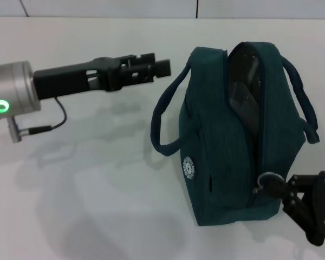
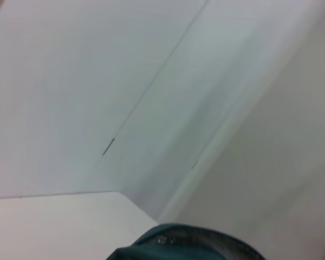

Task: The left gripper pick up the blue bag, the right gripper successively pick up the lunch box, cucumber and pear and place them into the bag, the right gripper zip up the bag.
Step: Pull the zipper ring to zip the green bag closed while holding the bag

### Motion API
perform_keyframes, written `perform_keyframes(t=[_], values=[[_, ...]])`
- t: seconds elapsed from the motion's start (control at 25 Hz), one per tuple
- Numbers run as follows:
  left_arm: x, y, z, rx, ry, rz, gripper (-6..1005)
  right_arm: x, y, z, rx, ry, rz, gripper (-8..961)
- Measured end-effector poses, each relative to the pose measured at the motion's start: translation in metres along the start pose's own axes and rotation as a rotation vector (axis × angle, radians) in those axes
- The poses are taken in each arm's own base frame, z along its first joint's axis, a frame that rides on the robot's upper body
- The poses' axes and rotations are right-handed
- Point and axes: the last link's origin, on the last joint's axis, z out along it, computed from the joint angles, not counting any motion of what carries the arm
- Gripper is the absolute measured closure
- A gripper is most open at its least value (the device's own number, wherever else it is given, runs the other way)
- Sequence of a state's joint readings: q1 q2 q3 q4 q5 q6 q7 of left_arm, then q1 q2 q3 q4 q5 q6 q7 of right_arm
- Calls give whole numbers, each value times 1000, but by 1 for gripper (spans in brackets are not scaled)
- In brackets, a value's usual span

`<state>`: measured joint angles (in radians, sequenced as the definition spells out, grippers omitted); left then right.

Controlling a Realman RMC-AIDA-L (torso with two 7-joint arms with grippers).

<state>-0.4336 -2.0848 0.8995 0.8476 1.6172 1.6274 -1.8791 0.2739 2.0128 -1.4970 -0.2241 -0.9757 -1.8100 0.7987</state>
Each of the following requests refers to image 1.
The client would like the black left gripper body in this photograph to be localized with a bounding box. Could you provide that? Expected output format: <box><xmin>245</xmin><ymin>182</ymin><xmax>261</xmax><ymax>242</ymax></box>
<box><xmin>32</xmin><ymin>56</ymin><xmax>121</xmax><ymax>102</ymax></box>

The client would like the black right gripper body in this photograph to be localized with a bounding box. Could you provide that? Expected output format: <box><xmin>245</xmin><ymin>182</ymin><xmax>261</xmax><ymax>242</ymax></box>
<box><xmin>303</xmin><ymin>170</ymin><xmax>325</xmax><ymax>246</ymax></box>

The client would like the dark teal insulated lunch bag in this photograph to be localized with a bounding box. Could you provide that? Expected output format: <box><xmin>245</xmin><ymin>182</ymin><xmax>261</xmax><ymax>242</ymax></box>
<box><xmin>151</xmin><ymin>41</ymin><xmax>321</xmax><ymax>227</ymax></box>

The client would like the clear plastic container blue rim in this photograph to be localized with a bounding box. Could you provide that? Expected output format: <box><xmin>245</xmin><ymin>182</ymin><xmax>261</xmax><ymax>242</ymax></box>
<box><xmin>228</xmin><ymin>50</ymin><xmax>261</xmax><ymax>136</ymax></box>

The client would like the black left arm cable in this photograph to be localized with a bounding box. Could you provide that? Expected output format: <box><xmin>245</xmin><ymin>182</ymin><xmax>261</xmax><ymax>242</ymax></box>
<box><xmin>9</xmin><ymin>97</ymin><xmax>68</xmax><ymax>144</ymax></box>

